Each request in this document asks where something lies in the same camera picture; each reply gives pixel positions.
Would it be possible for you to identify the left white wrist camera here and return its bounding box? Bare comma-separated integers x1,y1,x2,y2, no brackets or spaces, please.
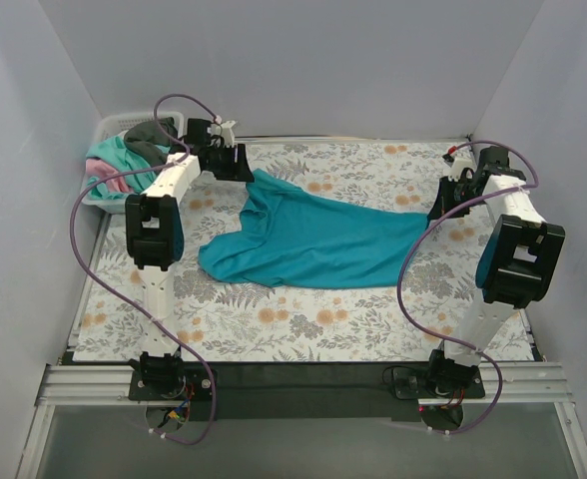
209,120,237,148

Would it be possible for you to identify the pink shirt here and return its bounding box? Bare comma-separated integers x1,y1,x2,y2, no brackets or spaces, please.
86,158,132,194

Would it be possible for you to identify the dark grey shirt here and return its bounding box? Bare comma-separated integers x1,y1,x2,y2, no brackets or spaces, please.
124,117,178,167

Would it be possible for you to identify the teal t shirt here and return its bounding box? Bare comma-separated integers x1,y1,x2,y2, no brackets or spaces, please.
199,170,428,289

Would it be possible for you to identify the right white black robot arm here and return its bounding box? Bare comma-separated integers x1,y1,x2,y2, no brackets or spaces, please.
425,145,565,397

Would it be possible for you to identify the aluminium frame rail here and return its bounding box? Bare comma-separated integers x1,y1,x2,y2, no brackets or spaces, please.
36,361,574,405

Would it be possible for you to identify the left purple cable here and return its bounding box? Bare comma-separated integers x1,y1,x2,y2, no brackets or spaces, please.
68,92,220,446

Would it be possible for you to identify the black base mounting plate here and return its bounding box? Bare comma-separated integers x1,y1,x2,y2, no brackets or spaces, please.
128,359,485,421

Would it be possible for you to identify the purple cable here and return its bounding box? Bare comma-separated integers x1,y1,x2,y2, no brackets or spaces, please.
68,92,220,446
395,139,540,435

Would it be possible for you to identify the mint green shirt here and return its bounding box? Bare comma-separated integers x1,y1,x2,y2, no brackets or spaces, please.
86,136,158,201

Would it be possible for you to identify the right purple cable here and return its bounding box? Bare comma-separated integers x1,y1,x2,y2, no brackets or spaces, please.
395,139,540,435

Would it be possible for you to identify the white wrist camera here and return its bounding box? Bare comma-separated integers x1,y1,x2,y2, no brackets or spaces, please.
442,146,474,182
209,120,237,148

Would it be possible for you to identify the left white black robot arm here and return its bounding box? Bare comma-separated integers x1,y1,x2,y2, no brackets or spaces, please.
125,117,254,399

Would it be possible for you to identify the floral patterned table mat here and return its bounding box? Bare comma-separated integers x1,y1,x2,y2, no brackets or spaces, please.
72,141,534,363

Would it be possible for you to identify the white plastic laundry basket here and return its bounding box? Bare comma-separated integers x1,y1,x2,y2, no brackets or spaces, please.
81,112,157,215

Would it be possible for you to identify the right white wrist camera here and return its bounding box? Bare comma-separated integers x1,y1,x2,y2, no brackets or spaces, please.
442,146,474,182

